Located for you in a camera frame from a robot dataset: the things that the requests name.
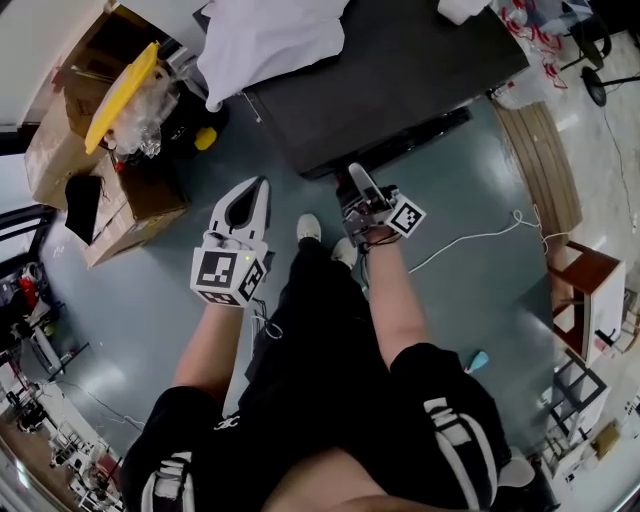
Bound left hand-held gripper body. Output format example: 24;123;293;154
189;230;275;309

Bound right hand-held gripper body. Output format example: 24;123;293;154
341;183;428;247

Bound person's right forearm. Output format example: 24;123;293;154
364;234;431;371

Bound person's left forearm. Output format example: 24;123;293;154
172;299;251;404

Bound cardboard boxes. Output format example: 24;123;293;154
52;7;174;131

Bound person's left white shoe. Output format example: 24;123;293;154
295;213;323;247

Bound person's white shoe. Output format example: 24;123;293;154
330;236;359;269
295;213;323;247

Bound person's right white shoe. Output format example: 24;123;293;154
330;236;359;269

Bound person's black trousers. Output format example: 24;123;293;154
244;234;396;401

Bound yellow-lidded clear bin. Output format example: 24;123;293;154
83;42;231;169

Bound clear plastic waste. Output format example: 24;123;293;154
107;69;179;156

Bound black cloth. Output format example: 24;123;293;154
64;173;104;246

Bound wooden slat mat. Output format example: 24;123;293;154
492;101;584;246

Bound light blue object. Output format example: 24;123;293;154
464;349;490;375

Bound white crumpled cloth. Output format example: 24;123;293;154
196;0;351;112

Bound large plain cardboard box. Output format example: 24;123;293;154
23;84;116;211

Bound person's black shirt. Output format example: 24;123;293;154
119;342;514;512

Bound black and white bicycle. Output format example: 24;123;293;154
0;259;94;386

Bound red bag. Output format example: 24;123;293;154
17;274;40;310

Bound red-brown table with white top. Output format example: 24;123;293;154
547;239;629;369

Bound white plastic bags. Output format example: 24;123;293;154
499;0;569;91

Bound black standing fan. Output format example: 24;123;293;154
581;66;640;107

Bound cluttered wooden workbench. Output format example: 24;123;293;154
0;379;126;512

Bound black chair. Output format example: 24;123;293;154
559;0;614;71

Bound white chair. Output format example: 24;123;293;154
499;457;539;489

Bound white cable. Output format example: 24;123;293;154
360;209;569;296

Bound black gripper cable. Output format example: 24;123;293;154
249;297;284;341

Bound black frame white table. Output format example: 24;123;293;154
542;349;612;451

